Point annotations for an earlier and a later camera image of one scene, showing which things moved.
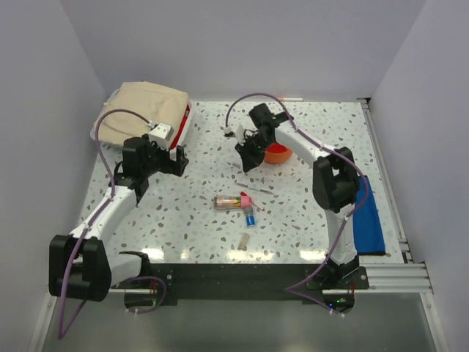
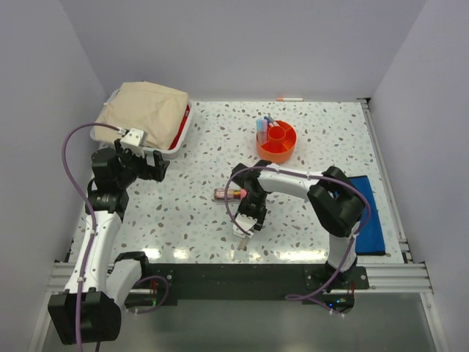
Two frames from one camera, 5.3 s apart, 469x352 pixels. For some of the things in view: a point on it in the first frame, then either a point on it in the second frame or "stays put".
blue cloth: x=368 y=230 stays put
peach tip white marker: x=291 y=100 stays put
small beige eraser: x=243 y=241 stays put
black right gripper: x=250 y=160 → x=259 y=217
